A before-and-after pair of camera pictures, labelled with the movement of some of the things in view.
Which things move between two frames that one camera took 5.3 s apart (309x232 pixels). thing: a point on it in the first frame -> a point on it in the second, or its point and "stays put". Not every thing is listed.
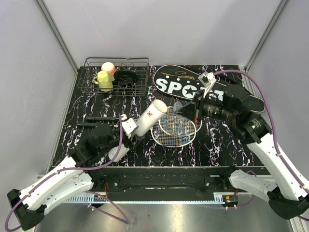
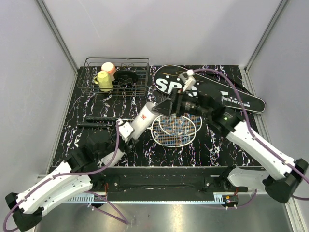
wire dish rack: [113, 76] stays put
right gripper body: [204, 106] -> [185, 103]
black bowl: [125, 78] stays put
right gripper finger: [189, 110] -> [165, 107]
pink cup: [110, 67] stays put
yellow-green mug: [103, 79] stays put
